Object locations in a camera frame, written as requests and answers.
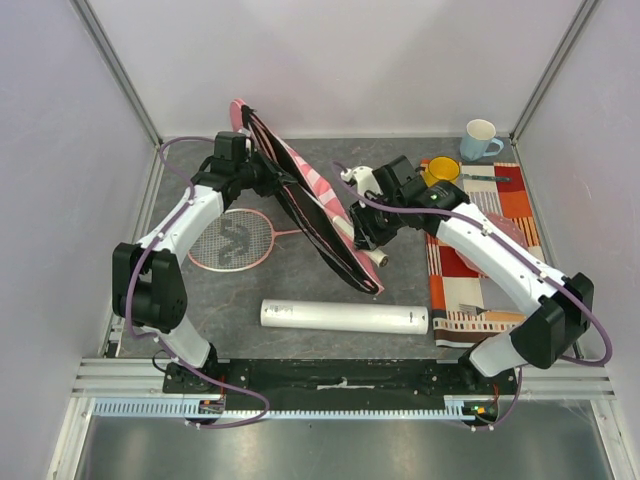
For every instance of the white cable duct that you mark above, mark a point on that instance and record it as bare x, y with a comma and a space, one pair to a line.
205, 410

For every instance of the white shuttlecock tube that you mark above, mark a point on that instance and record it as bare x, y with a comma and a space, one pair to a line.
348, 317

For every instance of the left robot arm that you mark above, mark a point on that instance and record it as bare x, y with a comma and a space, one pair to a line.
148, 289

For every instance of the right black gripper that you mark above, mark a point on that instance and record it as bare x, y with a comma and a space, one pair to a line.
367, 232

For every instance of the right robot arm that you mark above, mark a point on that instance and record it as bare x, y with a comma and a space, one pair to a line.
557, 308

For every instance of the pink racket bag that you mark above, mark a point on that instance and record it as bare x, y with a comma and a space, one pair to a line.
311, 203

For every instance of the pink dotted plate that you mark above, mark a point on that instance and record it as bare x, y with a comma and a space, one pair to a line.
506, 226

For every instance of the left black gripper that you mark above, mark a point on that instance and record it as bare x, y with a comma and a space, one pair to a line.
274, 178

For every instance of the orange patchwork cloth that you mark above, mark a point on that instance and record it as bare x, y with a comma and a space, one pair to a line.
451, 283

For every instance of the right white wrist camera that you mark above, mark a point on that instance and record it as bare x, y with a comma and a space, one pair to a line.
362, 178

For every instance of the yellow mug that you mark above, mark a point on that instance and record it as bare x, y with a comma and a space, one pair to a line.
441, 168

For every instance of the light blue mug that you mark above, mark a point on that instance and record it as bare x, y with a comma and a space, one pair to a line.
480, 141

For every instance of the pink badminton racket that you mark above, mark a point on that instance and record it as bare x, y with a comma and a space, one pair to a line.
238, 240
377, 256

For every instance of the silver fork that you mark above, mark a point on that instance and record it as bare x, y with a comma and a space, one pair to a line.
472, 310

